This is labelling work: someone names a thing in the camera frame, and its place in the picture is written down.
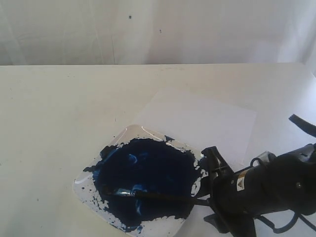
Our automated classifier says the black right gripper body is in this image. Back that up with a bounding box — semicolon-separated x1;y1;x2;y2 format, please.
212;158;277;231

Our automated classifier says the black paintbrush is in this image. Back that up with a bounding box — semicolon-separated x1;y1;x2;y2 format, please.
101;186;210;206

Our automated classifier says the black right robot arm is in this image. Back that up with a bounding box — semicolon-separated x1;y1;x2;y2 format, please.
202;144;316;237

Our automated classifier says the white paper sheet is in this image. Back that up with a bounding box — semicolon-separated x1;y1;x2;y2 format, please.
134;88;256;171

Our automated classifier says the white square paint plate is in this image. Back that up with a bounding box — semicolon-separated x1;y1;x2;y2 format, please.
73;125;208;237

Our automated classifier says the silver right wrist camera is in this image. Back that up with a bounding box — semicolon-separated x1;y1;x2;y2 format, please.
256;151;276;164

